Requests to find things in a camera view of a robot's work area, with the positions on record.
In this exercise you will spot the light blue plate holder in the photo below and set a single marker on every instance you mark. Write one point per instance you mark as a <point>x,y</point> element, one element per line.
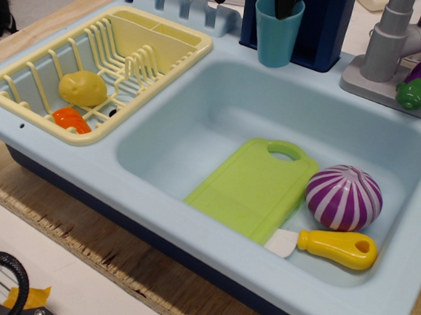
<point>196,14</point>

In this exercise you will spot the purple striped toy onion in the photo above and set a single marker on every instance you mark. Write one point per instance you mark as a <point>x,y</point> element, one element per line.
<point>343,198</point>

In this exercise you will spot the green toy cutting board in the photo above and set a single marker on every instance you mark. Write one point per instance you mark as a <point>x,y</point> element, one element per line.
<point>257,188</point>

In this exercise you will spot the light blue toy sink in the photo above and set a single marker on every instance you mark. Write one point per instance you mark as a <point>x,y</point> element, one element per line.
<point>138,111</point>

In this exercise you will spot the grey toy faucet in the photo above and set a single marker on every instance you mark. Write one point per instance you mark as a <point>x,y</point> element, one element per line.
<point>375,74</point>

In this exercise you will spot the yellow tape piece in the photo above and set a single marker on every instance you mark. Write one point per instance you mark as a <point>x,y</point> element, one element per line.
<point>37,298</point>

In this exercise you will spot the yellow handled toy knife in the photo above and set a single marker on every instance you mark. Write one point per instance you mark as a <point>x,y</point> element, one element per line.
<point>349,249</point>

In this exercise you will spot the teal plastic cup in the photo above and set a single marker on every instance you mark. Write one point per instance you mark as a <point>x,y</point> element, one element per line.
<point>275,37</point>

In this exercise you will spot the yellow toy potato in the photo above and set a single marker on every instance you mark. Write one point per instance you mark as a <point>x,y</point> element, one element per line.
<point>83,88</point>

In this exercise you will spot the yellow dish drying rack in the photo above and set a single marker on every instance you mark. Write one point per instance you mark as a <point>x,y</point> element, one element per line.
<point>137,54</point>

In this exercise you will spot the orange toy carrot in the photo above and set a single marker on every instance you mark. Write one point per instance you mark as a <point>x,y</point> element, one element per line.
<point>68,118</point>

